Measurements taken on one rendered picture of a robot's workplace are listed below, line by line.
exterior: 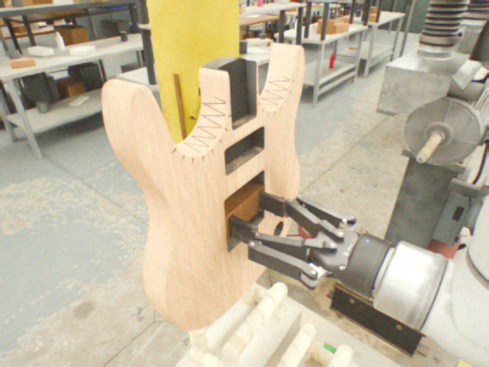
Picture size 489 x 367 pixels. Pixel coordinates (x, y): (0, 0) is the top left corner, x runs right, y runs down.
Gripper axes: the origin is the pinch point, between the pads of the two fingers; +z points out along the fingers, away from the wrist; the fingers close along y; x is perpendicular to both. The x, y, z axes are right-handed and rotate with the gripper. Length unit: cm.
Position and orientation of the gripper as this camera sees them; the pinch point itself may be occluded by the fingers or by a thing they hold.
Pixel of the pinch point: (249, 211)
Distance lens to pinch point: 51.2
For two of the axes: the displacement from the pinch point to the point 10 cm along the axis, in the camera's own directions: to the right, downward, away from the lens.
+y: 5.9, -4.6, 6.7
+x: -0.1, -8.3, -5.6
